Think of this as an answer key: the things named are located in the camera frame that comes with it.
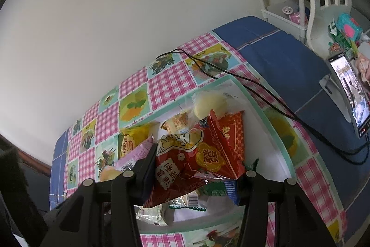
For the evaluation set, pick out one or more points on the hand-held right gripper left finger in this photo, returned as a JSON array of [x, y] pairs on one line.
[[149, 177]]

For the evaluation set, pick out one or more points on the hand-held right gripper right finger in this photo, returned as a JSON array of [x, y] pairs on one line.
[[231, 192]]

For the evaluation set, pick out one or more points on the pink snack packet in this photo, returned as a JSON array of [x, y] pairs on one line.
[[135, 156]]

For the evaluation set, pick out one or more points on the red cartoon print snack packet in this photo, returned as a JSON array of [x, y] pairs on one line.
[[179, 171]]

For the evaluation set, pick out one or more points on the pale round pastry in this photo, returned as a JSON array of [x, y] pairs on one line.
[[109, 173]]

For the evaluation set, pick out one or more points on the yellow snack packet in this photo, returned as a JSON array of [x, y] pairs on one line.
[[133, 140]]

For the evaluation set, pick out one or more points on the white green snack packet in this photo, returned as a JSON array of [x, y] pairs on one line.
[[190, 202]]

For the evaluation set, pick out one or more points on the teal cardboard box lid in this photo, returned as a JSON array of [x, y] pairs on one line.
[[266, 154]]

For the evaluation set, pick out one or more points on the red gold-patterned snack packet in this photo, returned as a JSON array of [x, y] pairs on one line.
[[231, 131]]

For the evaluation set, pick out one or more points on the tan barcode bread packet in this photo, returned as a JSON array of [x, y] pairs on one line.
[[176, 122]]

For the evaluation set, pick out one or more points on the clear packet pale pastry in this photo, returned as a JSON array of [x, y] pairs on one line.
[[205, 105]]

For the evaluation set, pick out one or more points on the pink checked tablecloth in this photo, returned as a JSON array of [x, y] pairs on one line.
[[167, 85]]

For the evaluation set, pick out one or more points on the grey phone stand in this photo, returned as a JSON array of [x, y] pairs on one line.
[[329, 87]]

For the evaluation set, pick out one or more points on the checkered patchwork tablecloth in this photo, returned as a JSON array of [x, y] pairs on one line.
[[274, 44]]

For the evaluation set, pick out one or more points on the smartphone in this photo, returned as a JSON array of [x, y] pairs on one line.
[[349, 90]]

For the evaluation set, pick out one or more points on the pink item on shelf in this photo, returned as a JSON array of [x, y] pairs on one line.
[[299, 17]]

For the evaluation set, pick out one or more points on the green white carton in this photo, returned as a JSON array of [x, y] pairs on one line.
[[339, 38]]

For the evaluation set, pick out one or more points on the teal pink tissue pack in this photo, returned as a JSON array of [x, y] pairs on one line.
[[349, 27]]

